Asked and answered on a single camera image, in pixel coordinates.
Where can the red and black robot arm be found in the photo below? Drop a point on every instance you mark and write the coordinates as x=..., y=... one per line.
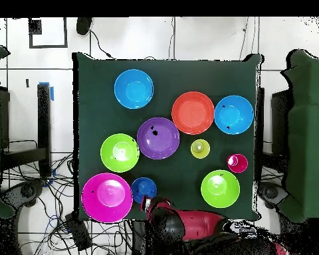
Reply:
x=170, y=225

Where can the green plastic bowl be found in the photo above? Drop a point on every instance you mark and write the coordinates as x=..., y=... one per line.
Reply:
x=220, y=188
x=120, y=153

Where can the blue tape strip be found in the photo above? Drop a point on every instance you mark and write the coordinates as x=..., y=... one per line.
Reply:
x=52, y=93

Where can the black metal stand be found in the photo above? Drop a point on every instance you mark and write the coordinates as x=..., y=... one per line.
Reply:
x=280, y=119
x=43, y=119

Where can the yellow plastic cup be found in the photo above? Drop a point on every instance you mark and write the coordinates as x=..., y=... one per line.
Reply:
x=200, y=148

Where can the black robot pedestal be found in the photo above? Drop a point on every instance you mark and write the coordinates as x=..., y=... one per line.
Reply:
x=139, y=239

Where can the orange plastic bowl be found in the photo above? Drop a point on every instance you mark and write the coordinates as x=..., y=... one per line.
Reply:
x=193, y=113

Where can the light blue plastic bowl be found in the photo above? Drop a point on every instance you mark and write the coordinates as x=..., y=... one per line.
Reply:
x=134, y=89
x=234, y=115

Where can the black power box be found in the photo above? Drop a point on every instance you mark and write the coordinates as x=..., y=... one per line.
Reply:
x=78, y=232

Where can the dark green tablecloth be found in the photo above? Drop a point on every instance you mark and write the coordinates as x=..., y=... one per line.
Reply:
x=175, y=77

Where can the red plastic cup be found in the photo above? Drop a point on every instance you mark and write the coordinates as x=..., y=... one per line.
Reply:
x=237, y=163

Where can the large magenta plastic bowl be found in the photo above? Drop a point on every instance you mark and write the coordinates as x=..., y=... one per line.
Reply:
x=106, y=197

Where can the small dark blue bowl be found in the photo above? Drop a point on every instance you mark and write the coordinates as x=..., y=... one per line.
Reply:
x=143, y=188

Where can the purple plastic bowl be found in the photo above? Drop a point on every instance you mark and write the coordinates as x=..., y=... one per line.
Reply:
x=162, y=143

